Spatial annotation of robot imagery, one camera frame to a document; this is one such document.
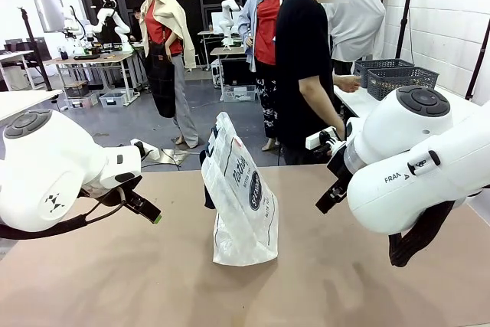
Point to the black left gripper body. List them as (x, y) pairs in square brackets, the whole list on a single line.
[(109, 195)]

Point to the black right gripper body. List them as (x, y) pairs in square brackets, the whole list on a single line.
[(337, 166)]

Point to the white translucent printed shopping bag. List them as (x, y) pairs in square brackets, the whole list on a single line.
[(241, 197)]

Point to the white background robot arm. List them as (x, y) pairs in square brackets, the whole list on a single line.
[(115, 20), (229, 7), (72, 24)]

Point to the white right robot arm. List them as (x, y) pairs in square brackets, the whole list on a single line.
[(402, 143)]

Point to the person's right forearm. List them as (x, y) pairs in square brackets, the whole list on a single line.
[(317, 105)]

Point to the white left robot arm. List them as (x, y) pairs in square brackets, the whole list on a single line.
[(46, 158)]

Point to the person's left hand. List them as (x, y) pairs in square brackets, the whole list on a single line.
[(347, 84)]

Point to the white side table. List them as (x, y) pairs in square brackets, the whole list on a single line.
[(360, 104)]

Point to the clear plastic storage bin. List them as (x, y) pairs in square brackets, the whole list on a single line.
[(239, 94), (80, 102), (113, 100)]

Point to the dark storage crate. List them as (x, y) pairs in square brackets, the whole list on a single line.
[(76, 89)]

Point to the white table with leg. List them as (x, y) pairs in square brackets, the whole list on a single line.
[(23, 102)]

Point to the person in black T-shirt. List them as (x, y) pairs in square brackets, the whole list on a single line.
[(302, 36)]

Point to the wooden top workbench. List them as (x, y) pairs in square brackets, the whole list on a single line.
[(95, 59)]

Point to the person in red top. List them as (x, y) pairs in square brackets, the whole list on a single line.
[(264, 36)]

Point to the white computer case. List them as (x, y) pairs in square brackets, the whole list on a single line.
[(216, 72)]

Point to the background desk with robot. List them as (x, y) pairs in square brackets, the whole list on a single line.
[(229, 51)]

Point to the black tripod stand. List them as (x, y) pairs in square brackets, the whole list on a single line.
[(34, 47)]

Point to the black tripod with white top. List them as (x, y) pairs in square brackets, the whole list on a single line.
[(406, 9)]

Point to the seated person in background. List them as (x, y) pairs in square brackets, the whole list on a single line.
[(137, 24)]

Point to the black slanted pole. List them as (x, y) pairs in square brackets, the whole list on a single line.
[(478, 59)]

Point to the mannequin with cream jacket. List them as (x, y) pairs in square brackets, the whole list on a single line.
[(168, 20)]

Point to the grey standing board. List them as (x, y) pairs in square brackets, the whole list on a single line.
[(48, 11)]

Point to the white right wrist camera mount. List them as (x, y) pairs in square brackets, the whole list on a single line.
[(314, 139)]

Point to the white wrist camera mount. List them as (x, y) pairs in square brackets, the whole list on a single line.
[(314, 139), (151, 154)]

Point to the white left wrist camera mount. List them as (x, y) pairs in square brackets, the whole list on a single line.
[(151, 154)]

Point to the metal mannequin base plate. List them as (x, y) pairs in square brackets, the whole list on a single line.
[(177, 156)]

